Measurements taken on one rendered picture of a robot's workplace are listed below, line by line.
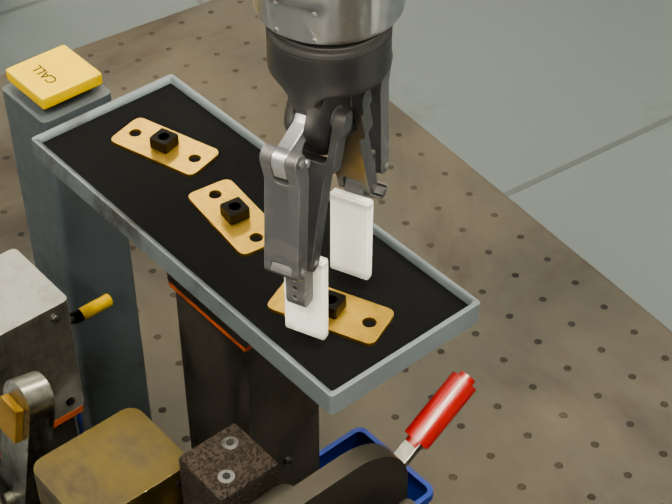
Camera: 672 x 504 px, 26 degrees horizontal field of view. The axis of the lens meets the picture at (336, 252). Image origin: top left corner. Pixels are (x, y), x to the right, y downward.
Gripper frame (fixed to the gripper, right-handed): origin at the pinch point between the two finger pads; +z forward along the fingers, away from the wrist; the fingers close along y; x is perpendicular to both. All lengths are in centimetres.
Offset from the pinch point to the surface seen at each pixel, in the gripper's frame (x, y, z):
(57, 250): -33.6, -11.6, 21.1
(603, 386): 10, -46, 50
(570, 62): -43, -204, 120
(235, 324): -5.4, 3.7, 4.5
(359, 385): 5.0, 5.4, 4.0
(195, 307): -13.0, -2.7, 11.6
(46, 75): -34.5, -14.8, 4.2
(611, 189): -20, -165, 120
